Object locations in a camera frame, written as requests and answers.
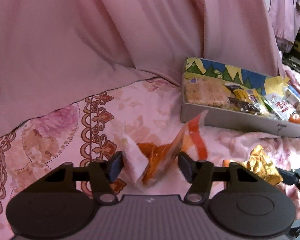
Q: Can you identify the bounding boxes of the large pink curtain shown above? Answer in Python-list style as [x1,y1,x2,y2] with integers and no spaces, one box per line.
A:
[0,0,282,137]

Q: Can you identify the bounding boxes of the clear nut bar pack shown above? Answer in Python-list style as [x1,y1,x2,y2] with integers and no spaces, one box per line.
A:
[285,86,300,115]

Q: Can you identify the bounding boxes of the clear cracker pack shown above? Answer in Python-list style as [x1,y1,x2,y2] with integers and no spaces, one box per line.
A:
[184,78,230,108]

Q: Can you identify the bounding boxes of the pink floral bedsheet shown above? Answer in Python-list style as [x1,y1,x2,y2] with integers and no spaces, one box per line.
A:
[0,78,300,239]

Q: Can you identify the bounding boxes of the orange clear snack bag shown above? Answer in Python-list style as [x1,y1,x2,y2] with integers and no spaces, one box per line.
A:
[121,110,209,188]

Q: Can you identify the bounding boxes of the small orange tangerine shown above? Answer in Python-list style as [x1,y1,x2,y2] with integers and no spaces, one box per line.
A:
[288,113,300,124]

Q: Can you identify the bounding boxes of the dark dried meat snack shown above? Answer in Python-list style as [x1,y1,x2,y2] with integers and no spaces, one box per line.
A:
[229,97,261,115]

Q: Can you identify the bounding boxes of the yellow snack bar pack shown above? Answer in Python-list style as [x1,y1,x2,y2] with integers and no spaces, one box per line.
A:
[225,85,257,103]

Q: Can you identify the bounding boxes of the colourful cardboard tray box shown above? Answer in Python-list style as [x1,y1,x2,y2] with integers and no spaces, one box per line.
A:
[180,57,300,138]

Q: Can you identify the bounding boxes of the gold foil wrapper snack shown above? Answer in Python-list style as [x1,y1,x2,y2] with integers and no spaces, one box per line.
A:
[242,145,283,186]

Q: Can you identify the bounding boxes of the white green seaweed snack pouch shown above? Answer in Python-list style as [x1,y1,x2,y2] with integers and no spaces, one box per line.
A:
[263,93,296,121]

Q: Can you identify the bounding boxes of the small purple curtain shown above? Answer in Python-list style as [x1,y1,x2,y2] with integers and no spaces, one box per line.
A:
[264,0,300,53]

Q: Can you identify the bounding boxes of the green sausage stick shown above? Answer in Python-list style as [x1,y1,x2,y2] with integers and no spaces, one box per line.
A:
[255,92,277,119]

